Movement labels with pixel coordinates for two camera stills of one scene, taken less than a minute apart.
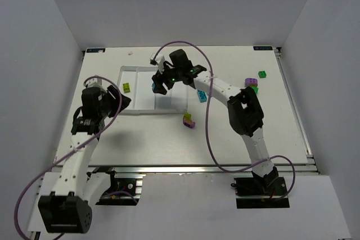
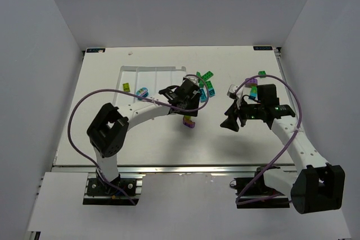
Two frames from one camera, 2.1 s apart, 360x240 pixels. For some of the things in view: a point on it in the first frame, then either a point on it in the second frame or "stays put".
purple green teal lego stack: [256, 89] stays put
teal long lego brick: [202, 96] stays put
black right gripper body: [161, 81] to [241, 114]
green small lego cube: [262, 74] stays put
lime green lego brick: [126, 88] stays put
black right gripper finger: [159, 88] to [233, 110]
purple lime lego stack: [187, 121] stays put
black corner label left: [95, 50] stays put
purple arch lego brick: [251, 82] stays put
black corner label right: [262, 48] stays put
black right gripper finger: [158, 79] to [230, 123]
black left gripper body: [117, 99] to [190, 106]
